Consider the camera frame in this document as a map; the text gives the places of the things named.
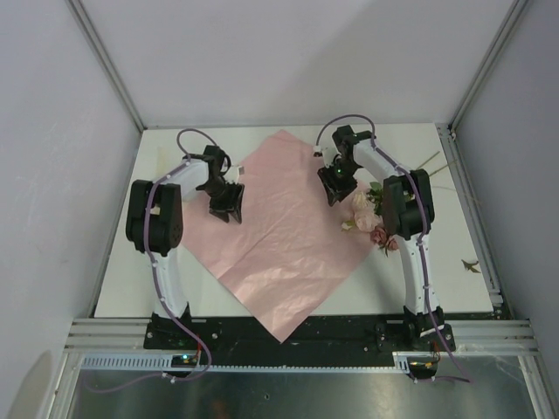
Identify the aluminium frame rail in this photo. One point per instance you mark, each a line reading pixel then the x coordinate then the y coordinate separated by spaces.
pixel 106 335

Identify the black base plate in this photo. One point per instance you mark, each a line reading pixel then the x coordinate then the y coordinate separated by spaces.
pixel 318 342

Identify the pink wrapping paper sheet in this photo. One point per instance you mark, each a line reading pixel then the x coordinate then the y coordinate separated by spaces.
pixel 289 253

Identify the light pink rose stem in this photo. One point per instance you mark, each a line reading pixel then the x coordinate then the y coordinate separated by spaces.
pixel 366 208

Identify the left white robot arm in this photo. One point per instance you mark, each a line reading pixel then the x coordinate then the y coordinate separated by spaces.
pixel 154 223

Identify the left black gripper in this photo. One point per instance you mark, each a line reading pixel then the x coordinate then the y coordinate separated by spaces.
pixel 232 203

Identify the small dry leaf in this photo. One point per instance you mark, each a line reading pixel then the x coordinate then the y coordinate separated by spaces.
pixel 471 266

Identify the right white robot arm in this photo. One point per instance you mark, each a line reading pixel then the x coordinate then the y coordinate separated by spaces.
pixel 407 213

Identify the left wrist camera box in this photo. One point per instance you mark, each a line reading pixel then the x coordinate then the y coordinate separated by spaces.
pixel 234 173

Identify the white cable duct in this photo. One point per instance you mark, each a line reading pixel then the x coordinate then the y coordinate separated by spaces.
pixel 174 363

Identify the dark pink rose stem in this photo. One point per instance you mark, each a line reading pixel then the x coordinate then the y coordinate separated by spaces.
pixel 383 240

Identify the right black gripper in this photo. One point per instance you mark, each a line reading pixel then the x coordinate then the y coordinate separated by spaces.
pixel 332 185

